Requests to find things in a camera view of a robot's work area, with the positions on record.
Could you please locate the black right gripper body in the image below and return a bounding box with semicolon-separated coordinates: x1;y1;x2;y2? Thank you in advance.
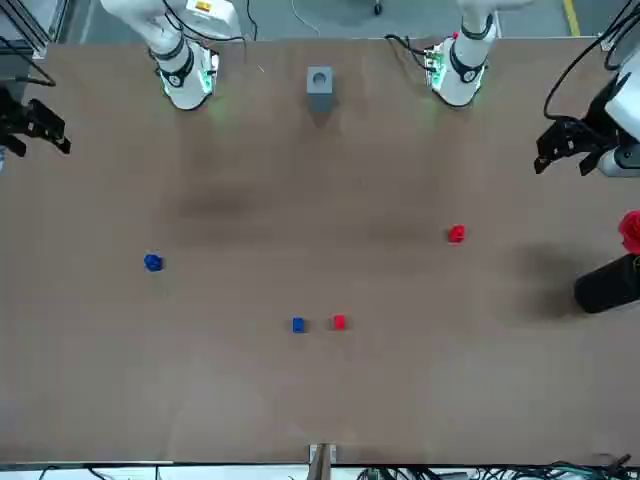
0;84;32;139

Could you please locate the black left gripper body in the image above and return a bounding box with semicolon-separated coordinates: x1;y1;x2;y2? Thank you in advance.
569;74;632;151

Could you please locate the red rose bouquet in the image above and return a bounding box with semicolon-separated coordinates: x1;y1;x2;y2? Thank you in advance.
617;209;640;254

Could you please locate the black cylindrical vase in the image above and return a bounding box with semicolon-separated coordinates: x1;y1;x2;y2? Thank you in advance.
573;252;640;315

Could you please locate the grey cube with round hole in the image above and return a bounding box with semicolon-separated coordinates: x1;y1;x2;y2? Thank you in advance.
305;65;335;114

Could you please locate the aluminium frame profile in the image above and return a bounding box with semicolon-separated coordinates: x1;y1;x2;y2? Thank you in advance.
0;0;69;59
598;0;640;51

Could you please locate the black left arm base cable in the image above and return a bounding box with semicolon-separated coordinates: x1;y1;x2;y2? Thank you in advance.
383;32;437;72

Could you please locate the black arm base cable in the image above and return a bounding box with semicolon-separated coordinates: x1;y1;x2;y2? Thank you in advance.
383;32;437;72
212;0;260;51

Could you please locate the black right arm base cable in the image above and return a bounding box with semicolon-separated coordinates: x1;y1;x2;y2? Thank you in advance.
212;0;260;51

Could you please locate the thin white floor cable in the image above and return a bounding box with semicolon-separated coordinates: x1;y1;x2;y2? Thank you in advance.
291;0;322;36

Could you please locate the tangled black cable bundle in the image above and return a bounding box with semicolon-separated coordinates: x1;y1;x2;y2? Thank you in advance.
349;452;634;480

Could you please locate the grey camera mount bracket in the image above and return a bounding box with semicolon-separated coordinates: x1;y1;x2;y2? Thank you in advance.
308;442;339;480

